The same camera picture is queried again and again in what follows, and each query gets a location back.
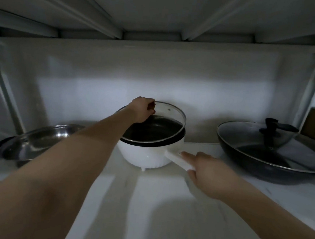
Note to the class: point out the person's right thumb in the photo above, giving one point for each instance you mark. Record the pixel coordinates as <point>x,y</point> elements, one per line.
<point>191,177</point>

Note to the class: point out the person's right hand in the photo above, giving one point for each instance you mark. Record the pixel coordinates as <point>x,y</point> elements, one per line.
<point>213,179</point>

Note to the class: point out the person's left fingers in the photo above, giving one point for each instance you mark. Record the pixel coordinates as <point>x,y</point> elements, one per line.
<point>150,107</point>

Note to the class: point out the white electric cooking pot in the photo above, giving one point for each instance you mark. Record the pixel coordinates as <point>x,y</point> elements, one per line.
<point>143,155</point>

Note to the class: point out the white metal shelf rack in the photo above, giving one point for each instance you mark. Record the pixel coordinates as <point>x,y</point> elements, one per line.
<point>151,36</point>

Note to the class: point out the person's right forearm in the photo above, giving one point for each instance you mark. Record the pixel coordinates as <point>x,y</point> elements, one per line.
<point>275,226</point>

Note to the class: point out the black wok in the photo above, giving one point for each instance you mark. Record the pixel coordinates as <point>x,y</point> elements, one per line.
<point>253,166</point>

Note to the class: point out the stainless steel wok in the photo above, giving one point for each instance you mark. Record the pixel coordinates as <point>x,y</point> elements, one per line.
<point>41,140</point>

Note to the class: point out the glass lid with black knob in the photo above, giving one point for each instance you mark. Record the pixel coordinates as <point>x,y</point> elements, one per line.
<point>270,130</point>

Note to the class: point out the person's left forearm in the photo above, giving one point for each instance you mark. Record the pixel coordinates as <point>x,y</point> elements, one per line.
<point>57,175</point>

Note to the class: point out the glass pot lid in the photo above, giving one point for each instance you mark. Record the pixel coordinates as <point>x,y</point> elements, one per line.
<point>174,112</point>

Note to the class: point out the person's left hand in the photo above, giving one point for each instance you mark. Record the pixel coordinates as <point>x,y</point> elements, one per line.
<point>139,109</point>

